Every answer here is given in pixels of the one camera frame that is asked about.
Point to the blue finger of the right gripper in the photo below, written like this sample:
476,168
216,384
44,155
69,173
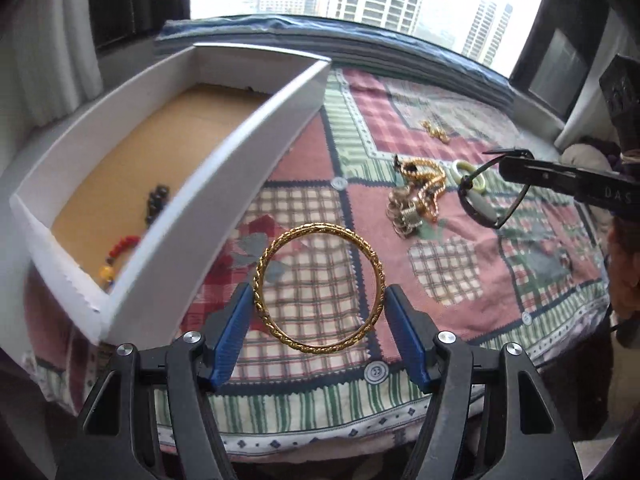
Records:
518,165

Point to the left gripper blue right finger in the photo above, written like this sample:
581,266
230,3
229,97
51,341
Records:
522,435

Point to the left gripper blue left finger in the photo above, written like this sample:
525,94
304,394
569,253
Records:
118,437

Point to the black smart watch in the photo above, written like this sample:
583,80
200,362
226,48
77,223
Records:
482,208

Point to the gold earrings cluster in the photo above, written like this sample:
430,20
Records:
435,132

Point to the gold twisted bangle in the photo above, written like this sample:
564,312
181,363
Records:
318,288

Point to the beige folded blanket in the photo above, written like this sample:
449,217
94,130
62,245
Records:
587,156

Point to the pale green jade bangle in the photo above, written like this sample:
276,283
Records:
461,169

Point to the white right curtain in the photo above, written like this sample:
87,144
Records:
590,115

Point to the white curtain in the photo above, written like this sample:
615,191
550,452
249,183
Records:
590,115
56,58

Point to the plaid patchwork bed cover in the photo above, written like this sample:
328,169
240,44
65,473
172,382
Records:
537,281

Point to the white cardboard box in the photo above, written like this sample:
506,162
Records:
126,212

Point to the blue striped folded blanket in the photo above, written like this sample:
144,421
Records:
348,44

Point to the white left curtain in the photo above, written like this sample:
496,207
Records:
56,58

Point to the silver chain pendant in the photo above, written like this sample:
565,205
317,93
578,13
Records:
405,218

